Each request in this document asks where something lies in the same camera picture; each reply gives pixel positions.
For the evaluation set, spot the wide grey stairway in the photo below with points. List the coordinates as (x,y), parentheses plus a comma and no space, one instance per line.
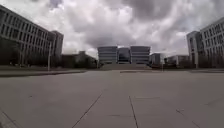
(125,66)

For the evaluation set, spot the glass-fronted twin-block building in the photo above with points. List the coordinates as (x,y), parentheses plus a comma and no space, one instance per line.
(140,55)

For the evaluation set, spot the pale concrete slab plaza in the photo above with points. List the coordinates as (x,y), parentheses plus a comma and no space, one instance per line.
(133,90)

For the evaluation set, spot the low brown building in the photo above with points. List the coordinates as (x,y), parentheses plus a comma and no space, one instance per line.
(78,60)

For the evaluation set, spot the small grey building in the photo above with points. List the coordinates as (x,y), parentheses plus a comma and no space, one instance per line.
(155,58)

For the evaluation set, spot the pale lamp pole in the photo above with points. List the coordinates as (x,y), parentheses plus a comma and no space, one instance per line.
(49,56)

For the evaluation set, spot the low pale building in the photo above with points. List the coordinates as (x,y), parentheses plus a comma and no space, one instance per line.
(178,60)

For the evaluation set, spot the raised verge with kerb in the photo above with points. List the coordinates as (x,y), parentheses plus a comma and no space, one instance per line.
(30,71)
(186,70)

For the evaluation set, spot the long grey multi-storey building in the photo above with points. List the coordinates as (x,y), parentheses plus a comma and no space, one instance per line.
(23,31)

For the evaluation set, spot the row of trees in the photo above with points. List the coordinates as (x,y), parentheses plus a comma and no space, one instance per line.
(211,60)
(13,53)

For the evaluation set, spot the white multi-storey building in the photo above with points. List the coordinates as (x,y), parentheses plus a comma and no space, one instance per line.
(210,41)

